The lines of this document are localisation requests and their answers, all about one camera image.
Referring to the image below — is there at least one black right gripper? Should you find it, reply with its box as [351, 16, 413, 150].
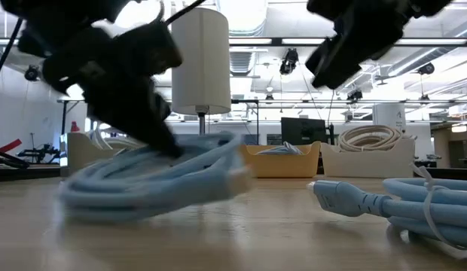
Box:
[305, 0, 415, 90]

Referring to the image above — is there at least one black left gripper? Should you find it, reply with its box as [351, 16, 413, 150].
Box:
[43, 18, 184, 159]

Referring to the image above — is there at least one white HDMI cable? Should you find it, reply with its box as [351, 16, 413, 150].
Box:
[105, 135, 144, 151]
[86, 120, 120, 150]

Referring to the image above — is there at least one beige HDMI cable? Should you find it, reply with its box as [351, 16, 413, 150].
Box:
[338, 137, 404, 153]
[337, 124, 404, 142]

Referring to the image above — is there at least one blue HDMI cable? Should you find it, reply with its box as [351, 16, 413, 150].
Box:
[255, 141, 304, 156]
[59, 131, 254, 223]
[307, 164, 467, 251]

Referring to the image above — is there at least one black computer monitor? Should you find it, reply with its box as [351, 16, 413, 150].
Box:
[280, 117, 327, 146]

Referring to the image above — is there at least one grey plastic bin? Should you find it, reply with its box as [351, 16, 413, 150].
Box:
[66, 131, 125, 171]

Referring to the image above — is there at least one white plastic bin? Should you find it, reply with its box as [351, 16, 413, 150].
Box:
[320, 138, 416, 179]

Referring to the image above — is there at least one orange plastic bin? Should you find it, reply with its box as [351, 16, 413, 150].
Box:
[239, 141, 322, 179]

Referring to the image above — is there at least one black overhead camera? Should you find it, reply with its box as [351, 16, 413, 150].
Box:
[279, 47, 299, 75]

